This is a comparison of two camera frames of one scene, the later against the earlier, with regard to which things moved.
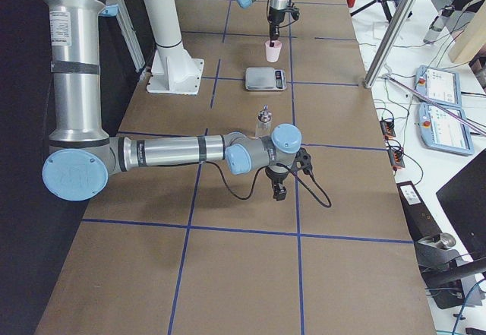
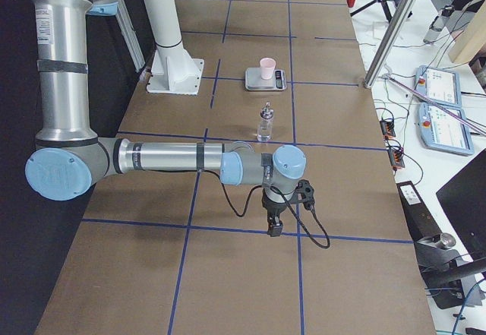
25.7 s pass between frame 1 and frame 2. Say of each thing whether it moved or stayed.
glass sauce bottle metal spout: stayed
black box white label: stayed
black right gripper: moved
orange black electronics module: stayed
